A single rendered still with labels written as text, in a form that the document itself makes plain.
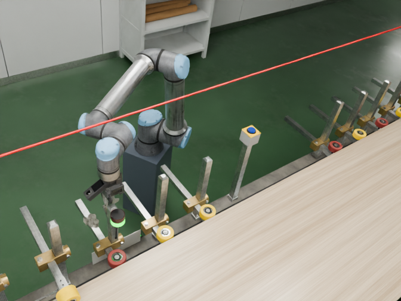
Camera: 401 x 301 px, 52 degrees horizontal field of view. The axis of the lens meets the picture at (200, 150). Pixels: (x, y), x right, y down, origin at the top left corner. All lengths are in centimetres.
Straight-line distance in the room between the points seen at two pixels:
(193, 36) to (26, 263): 323
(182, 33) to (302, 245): 357
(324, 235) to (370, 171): 62
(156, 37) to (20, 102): 173
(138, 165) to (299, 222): 115
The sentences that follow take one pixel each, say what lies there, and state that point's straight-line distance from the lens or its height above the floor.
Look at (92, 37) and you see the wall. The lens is 455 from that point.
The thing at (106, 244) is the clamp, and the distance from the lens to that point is 194.
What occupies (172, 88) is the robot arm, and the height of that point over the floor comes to 124.
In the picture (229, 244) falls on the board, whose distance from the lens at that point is 195.
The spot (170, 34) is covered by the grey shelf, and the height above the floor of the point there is 14.
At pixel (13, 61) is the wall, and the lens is 435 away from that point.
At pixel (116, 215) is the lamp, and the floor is 111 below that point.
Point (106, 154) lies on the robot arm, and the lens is 159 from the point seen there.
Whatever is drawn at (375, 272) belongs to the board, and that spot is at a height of 90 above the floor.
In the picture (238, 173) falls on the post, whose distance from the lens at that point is 221.
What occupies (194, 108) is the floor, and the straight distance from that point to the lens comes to 411.
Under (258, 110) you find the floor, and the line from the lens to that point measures 427.
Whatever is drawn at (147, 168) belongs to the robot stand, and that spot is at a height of 53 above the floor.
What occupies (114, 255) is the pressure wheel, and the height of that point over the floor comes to 90.
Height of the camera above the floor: 249
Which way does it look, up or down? 43 degrees down
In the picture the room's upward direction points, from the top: 10 degrees clockwise
